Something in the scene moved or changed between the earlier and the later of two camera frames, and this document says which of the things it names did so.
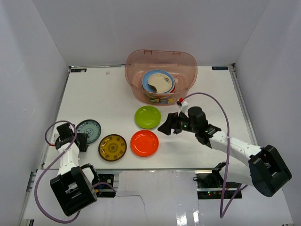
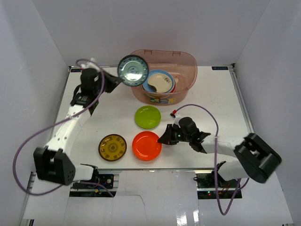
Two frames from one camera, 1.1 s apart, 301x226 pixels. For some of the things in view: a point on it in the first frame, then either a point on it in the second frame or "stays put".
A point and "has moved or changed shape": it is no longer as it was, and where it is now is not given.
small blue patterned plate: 91,128 to 133,70
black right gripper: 166,127 to 167,138
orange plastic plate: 144,143 has moved or changed shape
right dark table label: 219,68 stays put
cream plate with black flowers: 160,83 stays put
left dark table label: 75,70 stays put
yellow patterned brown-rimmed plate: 112,147 stays put
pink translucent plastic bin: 182,65 stays put
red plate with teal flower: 174,90 stays put
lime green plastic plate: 147,117 stays put
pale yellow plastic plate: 158,95 stays put
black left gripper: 81,141 to 109,81
